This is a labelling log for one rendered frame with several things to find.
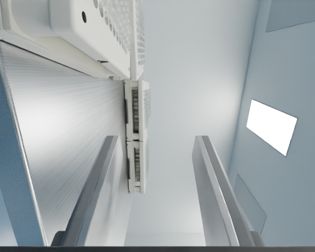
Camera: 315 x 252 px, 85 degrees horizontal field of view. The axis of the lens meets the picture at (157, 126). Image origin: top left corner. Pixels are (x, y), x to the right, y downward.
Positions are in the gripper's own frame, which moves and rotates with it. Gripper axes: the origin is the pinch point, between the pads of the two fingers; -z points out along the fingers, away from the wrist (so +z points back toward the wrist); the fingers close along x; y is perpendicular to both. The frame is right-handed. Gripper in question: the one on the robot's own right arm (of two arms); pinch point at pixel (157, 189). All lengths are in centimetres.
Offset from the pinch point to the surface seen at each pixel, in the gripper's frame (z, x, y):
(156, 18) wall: -376, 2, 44
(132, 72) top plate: -41.5, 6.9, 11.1
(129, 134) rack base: -47, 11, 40
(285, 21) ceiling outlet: -284, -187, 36
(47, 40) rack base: -13.1, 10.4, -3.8
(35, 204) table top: -4.1, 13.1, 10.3
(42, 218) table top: -3.5, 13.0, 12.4
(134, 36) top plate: -44.2, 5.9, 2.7
